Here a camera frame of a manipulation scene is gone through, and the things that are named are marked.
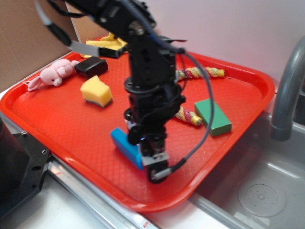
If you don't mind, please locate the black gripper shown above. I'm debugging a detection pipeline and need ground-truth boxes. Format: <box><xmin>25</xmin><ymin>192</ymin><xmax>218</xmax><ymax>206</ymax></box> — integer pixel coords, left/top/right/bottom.
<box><xmin>125</xmin><ymin>83</ymin><xmax>186</xmax><ymax>184</ymax></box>

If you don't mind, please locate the blue rectangular block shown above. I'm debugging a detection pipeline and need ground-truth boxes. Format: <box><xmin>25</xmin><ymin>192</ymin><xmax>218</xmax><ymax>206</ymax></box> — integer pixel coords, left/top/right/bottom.
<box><xmin>110</xmin><ymin>128</ymin><xmax>143</xmax><ymax>170</ymax></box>

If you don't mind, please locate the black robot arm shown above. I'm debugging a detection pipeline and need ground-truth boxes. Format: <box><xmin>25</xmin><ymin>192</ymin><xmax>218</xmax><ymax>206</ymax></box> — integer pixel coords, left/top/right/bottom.
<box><xmin>37</xmin><ymin>0</ymin><xmax>185</xmax><ymax>184</ymax></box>

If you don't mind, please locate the green rectangular block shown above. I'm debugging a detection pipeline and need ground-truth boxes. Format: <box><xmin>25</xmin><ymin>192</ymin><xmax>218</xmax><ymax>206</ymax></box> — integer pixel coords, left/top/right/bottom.
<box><xmin>194</xmin><ymin>99</ymin><xmax>232</xmax><ymax>137</ymax></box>

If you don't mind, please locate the red plastic tray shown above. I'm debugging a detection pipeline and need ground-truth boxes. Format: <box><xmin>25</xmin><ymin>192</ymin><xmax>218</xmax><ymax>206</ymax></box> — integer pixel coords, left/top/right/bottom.
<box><xmin>0</xmin><ymin>54</ymin><xmax>275</xmax><ymax>213</ymax></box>

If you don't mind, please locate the yellow sponge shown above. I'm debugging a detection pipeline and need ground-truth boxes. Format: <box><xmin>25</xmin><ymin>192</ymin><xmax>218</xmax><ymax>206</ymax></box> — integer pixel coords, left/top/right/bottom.
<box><xmin>80</xmin><ymin>75</ymin><xmax>112</xmax><ymax>107</ymax></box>

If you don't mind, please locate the black rectangular pouch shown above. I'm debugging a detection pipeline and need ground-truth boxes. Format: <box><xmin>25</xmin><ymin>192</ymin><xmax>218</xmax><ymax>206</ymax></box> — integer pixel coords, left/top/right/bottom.
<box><xmin>75</xmin><ymin>56</ymin><xmax>108</xmax><ymax>79</ymax></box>

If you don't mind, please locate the grey sink basin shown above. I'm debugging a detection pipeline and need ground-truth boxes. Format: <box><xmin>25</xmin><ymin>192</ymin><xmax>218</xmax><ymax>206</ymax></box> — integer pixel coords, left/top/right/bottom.
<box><xmin>190</xmin><ymin>113</ymin><xmax>305</xmax><ymax>229</ymax></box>

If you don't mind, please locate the round sink drain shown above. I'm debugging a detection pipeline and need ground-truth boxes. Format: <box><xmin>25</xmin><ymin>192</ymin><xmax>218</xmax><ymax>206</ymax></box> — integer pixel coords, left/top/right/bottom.
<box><xmin>238</xmin><ymin>178</ymin><xmax>286</xmax><ymax>218</ymax></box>

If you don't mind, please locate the yellow cloth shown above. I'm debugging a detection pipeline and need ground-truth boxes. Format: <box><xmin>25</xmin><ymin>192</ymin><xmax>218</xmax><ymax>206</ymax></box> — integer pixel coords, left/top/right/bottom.
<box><xmin>86</xmin><ymin>32</ymin><xmax>129</xmax><ymax>58</ymax></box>

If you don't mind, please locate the pink plush bunny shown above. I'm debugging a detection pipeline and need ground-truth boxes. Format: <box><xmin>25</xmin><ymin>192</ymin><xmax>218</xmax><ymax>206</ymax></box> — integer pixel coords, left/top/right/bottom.
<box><xmin>24</xmin><ymin>59</ymin><xmax>80</xmax><ymax>92</ymax></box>

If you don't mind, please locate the grey sink faucet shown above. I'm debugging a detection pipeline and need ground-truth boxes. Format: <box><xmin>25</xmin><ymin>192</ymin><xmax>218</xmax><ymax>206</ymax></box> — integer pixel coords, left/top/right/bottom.
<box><xmin>270</xmin><ymin>37</ymin><xmax>305</xmax><ymax>141</ymax></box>

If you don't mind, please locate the brown cardboard panel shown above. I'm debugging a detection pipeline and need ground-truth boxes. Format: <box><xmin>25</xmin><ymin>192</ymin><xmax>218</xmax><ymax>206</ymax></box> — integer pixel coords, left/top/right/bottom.
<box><xmin>0</xmin><ymin>0</ymin><xmax>108</xmax><ymax>92</ymax></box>

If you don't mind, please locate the grey braided cable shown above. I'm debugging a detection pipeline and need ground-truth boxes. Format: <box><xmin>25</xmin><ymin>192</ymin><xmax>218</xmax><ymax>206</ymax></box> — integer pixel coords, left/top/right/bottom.
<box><xmin>119</xmin><ymin>0</ymin><xmax>215</xmax><ymax>179</ymax></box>

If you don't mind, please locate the multicolour twisted rope toy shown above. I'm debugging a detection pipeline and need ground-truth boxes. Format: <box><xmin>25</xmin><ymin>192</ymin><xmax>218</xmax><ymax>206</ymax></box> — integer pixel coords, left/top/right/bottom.
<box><xmin>175</xmin><ymin>67</ymin><xmax>225</xmax><ymax>126</ymax></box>

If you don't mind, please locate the grey flat ribbon cable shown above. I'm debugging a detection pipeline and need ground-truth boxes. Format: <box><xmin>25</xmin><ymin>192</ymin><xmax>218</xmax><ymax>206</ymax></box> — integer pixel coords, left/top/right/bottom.
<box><xmin>34</xmin><ymin>0</ymin><xmax>120</xmax><ymax>59</ymax></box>

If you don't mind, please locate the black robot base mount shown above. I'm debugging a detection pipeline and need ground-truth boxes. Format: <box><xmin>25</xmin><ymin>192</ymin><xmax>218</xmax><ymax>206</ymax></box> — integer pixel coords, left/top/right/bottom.
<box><xmin>0</xmin><ymin>121</ymin><xmax>51</xmax><ymax>219</ymax></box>

